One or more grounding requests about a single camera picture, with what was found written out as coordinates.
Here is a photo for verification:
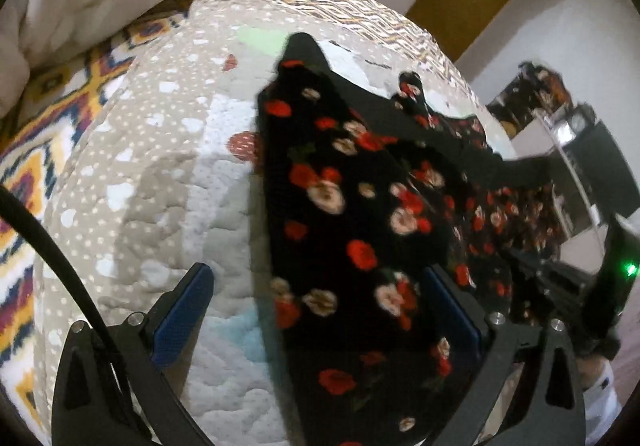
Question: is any colourful geometric blanket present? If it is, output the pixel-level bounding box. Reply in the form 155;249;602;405
0;8;193;432

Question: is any black floral dress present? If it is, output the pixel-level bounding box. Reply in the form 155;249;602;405
255;32;566;446

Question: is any floral clothes pile on furniture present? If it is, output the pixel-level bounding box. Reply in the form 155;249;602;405
485;58;640;252

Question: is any black cable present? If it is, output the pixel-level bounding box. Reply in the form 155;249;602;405
0;185;146;446

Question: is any person's right forearm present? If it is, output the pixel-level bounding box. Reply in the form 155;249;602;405
575;355;623;444

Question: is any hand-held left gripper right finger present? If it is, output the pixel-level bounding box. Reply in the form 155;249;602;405
424;264;587;446

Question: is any beige quilted bedspread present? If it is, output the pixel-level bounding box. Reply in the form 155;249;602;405
30;0;511;446

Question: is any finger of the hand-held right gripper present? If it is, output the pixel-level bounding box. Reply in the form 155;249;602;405
507;248;600;301

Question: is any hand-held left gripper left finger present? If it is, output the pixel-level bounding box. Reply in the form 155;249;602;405
51;262;215;446

